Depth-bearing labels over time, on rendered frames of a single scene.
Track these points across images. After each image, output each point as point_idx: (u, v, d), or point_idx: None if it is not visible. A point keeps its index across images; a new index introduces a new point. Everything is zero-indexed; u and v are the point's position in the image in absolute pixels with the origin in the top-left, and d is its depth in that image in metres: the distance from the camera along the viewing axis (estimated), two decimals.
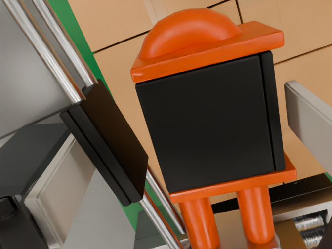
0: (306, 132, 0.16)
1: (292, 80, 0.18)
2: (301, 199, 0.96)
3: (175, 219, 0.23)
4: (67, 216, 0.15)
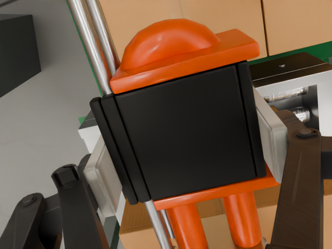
0: None
1: None
2: (287, 74, 0.79)
3: (168, 223, 0.23)
4: (116, 188, 0.16)
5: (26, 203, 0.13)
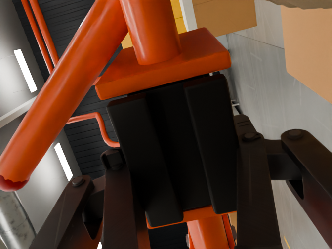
0: None
1: None
2: None
3: None
4: None
5: (75, 185, 0.14)
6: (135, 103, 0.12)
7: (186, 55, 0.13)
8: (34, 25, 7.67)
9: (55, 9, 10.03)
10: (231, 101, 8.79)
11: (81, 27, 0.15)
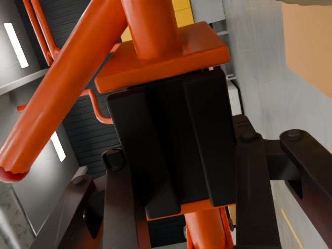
0: None
1: None
2: None
3: None
4: None
5: (76, 185, 0.14)
6: (134, 97, 0.12)
7: (185, 49, 0.13)
8: None
9: None
10: None
11: (81, 20, 0.15)
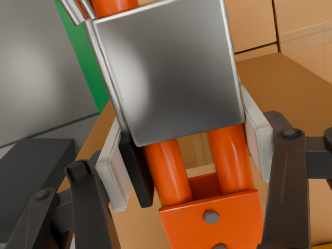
0: (244, 129, 0.18)
1: None
2: None
3: None
4: (126, 184, 0.16)
5: (40, 198, 0.13)
6: None
7: None
8: None
9: None
10: None
11: None
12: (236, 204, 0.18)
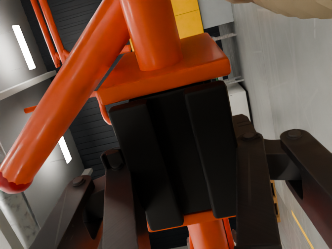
0: None
1: None
2: None
3: None
4: None
5: (76, 185, 0.14)
6: (136, 108, 0.12)
7: (186, 61, 0.13)
8: None
9: None
10: None
11: (84, 33, 0.15)
12: None
